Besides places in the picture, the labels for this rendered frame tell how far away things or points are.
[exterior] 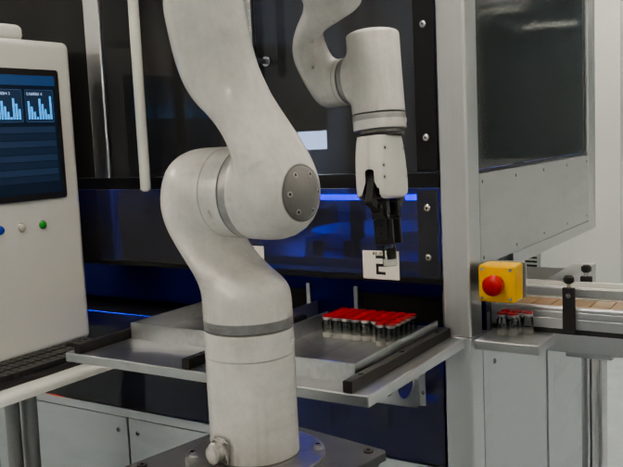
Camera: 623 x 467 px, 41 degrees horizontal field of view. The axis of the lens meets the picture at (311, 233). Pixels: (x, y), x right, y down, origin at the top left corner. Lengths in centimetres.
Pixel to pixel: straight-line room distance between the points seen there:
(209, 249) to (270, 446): 27
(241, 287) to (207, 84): 26
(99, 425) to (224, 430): 129
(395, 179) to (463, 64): 41
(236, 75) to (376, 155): 33
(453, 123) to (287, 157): 68
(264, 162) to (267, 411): 32
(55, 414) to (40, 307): 48
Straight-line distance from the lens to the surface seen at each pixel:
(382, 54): 130
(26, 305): 209
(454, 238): 166
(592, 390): 180
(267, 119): 103
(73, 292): 218
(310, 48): 130
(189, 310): 196
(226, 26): 103
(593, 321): 172
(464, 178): 164
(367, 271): 176
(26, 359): 197
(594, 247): 636
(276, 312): 107
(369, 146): 128
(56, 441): 254
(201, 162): 108
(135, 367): 164
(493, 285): 161
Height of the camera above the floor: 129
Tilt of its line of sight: 7 degrees down
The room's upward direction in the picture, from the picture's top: 3 degrees counter-clockwise
